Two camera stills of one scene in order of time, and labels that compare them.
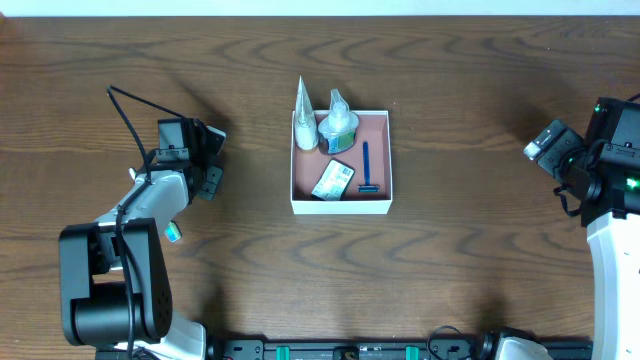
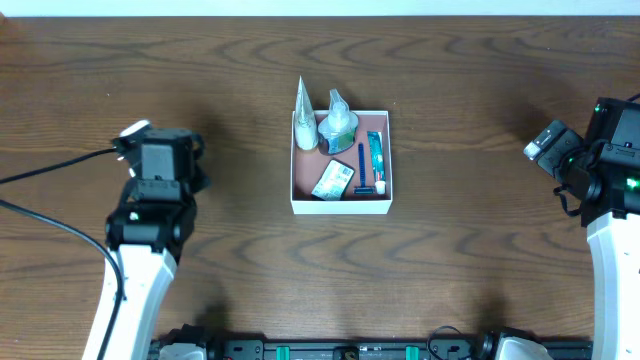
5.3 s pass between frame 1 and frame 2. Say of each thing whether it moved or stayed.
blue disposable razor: moved
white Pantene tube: stayed
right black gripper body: stayed
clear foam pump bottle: stayed
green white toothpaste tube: moved
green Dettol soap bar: stayed
